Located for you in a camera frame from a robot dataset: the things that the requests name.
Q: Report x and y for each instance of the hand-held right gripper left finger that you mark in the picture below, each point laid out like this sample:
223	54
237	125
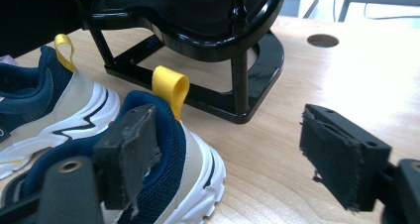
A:
125	158

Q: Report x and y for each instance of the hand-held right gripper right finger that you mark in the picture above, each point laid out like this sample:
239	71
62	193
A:
336	158

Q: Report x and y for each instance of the navy and white sneaker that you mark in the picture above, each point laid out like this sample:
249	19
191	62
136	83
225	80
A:
76	91
173	141

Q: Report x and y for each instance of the black shoe rack red top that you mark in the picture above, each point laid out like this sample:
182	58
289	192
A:
261	68

